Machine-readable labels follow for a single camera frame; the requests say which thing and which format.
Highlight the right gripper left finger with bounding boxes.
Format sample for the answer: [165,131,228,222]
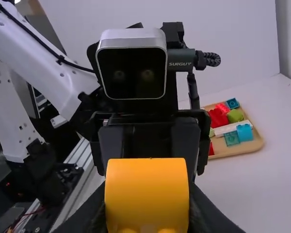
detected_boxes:
[50,186,108,233]

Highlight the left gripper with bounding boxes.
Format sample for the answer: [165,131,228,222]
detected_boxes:
[86,43,211,176]

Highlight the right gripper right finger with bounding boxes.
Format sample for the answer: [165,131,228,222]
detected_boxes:
[188,181,244,233]

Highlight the yellow toy car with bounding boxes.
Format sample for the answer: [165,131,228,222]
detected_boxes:
[104,157,191,233]

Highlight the silver rails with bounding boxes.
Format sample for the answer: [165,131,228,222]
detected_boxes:
[4,135,105,233]

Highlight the white long toy brick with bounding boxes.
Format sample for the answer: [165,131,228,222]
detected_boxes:
[213,121,253,138]

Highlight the red toy car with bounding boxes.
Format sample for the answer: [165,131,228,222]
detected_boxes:
[207,103,231,129]

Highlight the clear teal toy brick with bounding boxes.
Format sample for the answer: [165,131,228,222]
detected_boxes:
[223,132,241,148]

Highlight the tan tray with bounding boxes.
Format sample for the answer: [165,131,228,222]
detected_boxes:
[200,100,265,161]

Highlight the cyan toy brick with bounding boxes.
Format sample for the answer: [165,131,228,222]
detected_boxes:
[236,122,255,142]

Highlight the red wire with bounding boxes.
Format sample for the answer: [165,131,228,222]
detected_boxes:
[8,206,49,229]

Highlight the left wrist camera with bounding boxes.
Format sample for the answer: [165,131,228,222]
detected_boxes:
[95,28,168,100]

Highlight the black cable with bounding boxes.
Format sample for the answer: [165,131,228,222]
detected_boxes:
[167,48,222,112]

